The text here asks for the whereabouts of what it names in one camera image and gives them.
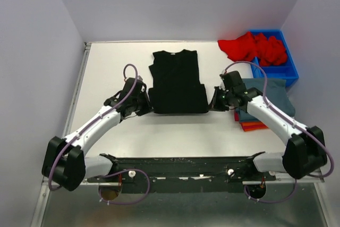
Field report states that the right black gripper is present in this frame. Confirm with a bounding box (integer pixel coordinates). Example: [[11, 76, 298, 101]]
[[207, 86, 234, 112]]

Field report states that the black floral t shirt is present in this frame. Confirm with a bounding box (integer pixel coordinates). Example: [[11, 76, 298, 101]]
[[148, 49, 208, 114]]

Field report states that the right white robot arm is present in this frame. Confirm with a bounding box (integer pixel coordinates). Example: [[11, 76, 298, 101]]
[[209, 71, 327, 180]]

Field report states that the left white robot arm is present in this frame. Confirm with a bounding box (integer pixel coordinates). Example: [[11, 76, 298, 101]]
[[41, 78, 151, 191]]

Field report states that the folded magenta t shirt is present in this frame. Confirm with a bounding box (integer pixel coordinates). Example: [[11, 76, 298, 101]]
[[234, 111, 240, 122]]

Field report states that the folded teal t shirt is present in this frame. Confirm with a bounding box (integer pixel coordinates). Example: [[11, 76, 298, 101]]
[[235, 78, 295, 122]]

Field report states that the red t shirt in bin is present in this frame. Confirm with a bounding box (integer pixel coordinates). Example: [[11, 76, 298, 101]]
[[217, 31, 288, 66]]

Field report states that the blue plastic bin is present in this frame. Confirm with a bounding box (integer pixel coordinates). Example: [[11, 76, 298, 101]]
[[250, 29, 299, 88]]

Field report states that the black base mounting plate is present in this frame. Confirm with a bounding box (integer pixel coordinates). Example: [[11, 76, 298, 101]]
[[87, 156, 277, 195]]

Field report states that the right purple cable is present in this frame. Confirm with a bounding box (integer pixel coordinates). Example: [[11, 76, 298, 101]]
[[220, 61, 335, 204]]

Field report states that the purple cable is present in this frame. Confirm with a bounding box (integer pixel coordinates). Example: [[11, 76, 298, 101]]
[[220, 61, 335, 204], [48, 63, 151, 206]]

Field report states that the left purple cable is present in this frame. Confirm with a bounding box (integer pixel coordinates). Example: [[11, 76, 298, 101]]
[[48, 63, 151, 206]]

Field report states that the aluminium left side rail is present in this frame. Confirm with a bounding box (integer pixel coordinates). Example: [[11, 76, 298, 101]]
[[62, 42, 92, 137]]

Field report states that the aluminium rail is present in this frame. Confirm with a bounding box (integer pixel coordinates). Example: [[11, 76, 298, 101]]
[[42, 168, 325, 186], [62, 42, 92, 137]]

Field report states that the aluminium front rail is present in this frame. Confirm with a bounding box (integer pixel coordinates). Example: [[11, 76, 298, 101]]
[[42, 168, 325, 186]]

